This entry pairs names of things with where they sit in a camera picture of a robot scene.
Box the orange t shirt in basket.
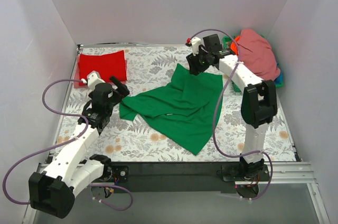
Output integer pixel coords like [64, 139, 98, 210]
[230, 35, 240, 55]

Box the floral table cloth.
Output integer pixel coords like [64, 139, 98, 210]
[50, 45, 302, 163]

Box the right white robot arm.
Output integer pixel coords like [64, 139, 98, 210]
[186, 34, 278, 181]

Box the pink t shirt in basket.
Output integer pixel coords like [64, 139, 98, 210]
[237, 29, 280, 80]

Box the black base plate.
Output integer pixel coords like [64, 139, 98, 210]
[105, 161, 271, 201]

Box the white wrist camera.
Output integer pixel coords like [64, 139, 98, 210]
[185, 36, 202, 55]
[80, 71, 105, 90]

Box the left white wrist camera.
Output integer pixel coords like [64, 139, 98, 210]
[80, 71, 105, 90]

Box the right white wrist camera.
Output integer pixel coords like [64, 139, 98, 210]
[185, 36, 202, 55]

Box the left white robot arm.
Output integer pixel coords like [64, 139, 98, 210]
[29, 71, 129, 219]

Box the green t shirt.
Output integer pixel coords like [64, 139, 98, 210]
[119, 64, 223, 155]

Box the blue t shirt in basket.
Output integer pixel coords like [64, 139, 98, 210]
[274, 63, 284, 87]

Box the green plastic basket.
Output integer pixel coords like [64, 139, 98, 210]
[222, 36, 284, 92]

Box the folded red t shirt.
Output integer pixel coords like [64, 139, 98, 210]
[78, 50, 127, 82]

